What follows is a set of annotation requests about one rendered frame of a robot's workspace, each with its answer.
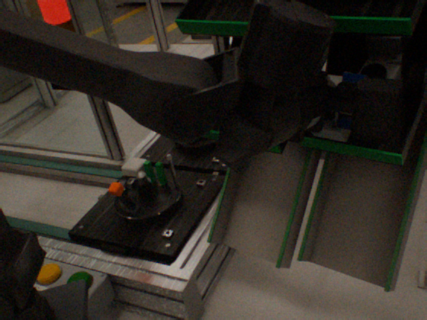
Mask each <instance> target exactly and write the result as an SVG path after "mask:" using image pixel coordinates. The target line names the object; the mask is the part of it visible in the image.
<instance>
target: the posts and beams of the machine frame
mask: <svg viewBox="0 0 427 320"><path fill-rule="evenodd" d="M145 1H146V7H147V10H148V13H149V18H150V21H151V24H152V29H153V36H154V38H155V42H156V46H157V50H158V52H161V50H162V51H163V52H166V51H167V50H168V49H169V48H170V47H171V46H170V43H169V38H168V31H167V28H166V24H165V19H164V15H163V13H162V7H161V4H160V0H145Z"/></svg>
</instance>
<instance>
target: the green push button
mask: <svg viewBox="0 0 427 320"><path fill-rule="evenodd" d="M82 279H83V280H85V282H86V284H87V286H89V285H90V284H91V281H92V279H91V277H90V275H89V273H88V272H86V271H78V272H76V273H74V274H73V275H72V276H70V278H69V279H68V281H67V283H71V282H73V281H77V280H82Z"/></svg>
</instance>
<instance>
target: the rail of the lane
mask: <svg viewBox="0 0 427 320"><path fill-rule="evenodd" d="M38 242H39V244H40V246H41V247H42V249H43V250H45V251H46V253H47V254H46V257H45V258H48V259H51V260H54V261H59V262H62V263H64V264H72V265H75V266H78V267H83V268H85V269H89V270H96V271H99V272H102V273H105V274H107V275H108V278H109V280H110V282H111V285H112V286H113V288H114V293H115V294H116V297H115V298H114V301H113V302H112V303H111V304H110V305H109V306H110V307H113V308H115V309H121V310H124V311H127V312H131V313H133V314H136V315H140V316H145V317H147V318H151V319H154V320H200V319H201V316H202V315H203V314H204V304H203V302H202V298H201V295H200V291H199V289H198V286H197V279H196V276H195V273H194V272H193V271H189V270H185V269H182V268H175V267H170V266H167V265H164V264H158V263H155V262H152V261H144V260H140V259H138V258H132V257H131V256H130V252H129V249H127V248H122V247H116V246H112V245H106V244H101V247H100V248H101V250H99V249H96V248H87V247H85V246H81V245H76V244H73V243H70V242H61V241H58V240H55V239H51V238H47V237H43V236H39V235H38Z"/></svg>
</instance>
